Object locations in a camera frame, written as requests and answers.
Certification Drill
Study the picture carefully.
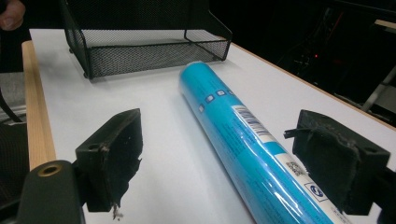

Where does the black mesh chair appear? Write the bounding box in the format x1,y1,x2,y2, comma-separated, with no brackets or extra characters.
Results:
0,88,31,216

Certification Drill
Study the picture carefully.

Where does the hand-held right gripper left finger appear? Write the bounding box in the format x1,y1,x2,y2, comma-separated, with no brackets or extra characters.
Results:
75,107,145,214

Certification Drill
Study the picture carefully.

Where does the grey metal stand leg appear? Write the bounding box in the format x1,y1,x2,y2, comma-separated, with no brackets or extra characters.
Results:
361,64,396,113

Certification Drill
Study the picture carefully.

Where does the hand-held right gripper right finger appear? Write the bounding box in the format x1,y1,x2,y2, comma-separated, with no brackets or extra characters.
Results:
283,109,391,217

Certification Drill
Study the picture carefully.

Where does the blue plastic-wrapped roll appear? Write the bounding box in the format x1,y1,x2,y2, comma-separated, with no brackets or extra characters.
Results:
178,61,354,224

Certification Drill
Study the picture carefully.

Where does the black mesh wire basket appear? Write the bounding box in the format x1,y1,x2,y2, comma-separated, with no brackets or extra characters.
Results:
59,0,233,80

